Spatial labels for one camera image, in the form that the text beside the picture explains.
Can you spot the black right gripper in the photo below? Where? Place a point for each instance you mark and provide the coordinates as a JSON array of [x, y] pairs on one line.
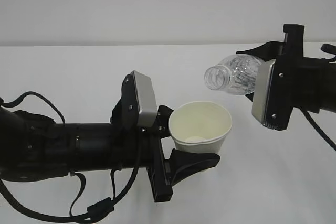
[[295, 80]]

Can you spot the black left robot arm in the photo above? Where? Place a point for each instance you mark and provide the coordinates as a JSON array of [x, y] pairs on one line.
[[34, 147]]

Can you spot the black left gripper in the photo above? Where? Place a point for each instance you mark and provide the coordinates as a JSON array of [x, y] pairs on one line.
[[181, 164]]

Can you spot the white paper cup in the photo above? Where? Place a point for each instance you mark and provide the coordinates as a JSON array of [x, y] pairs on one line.
[[200, 127]]

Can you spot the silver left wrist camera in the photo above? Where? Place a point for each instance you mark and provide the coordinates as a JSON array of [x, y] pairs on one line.
[[146, 100]]

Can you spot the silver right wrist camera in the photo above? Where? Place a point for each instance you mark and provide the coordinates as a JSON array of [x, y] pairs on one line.
[[261, 93]]

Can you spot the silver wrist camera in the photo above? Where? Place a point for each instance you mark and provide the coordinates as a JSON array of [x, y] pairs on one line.
[[261, 93], [146, 100]]

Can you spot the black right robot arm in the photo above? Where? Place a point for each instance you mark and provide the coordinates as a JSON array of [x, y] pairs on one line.
[[326, 85]]

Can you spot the clear water bottle green label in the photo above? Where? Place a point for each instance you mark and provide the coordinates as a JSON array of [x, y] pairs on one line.
[[235, 74]]

